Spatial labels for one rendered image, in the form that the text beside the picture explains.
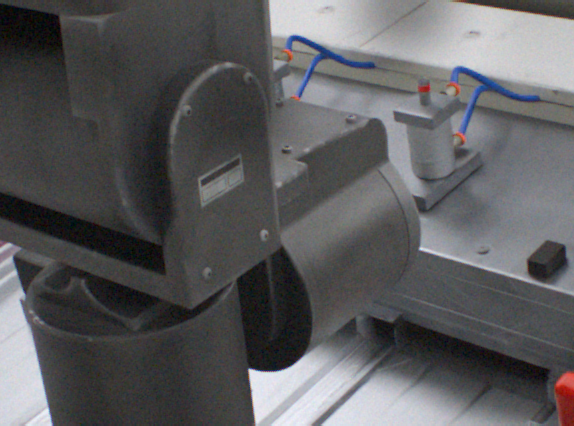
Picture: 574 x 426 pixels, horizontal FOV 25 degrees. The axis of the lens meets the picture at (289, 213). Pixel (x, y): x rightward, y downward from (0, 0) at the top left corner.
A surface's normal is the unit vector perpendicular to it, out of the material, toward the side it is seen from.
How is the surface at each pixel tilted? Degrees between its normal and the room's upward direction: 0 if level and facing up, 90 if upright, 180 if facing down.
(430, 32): 45
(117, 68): 89
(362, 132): 91
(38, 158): 133
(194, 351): 98
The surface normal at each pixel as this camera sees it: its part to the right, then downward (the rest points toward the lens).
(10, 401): -0.16, -0.85
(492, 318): -0.63, 0.48
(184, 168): 0.79, 0.22
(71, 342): -0.43, 0.44
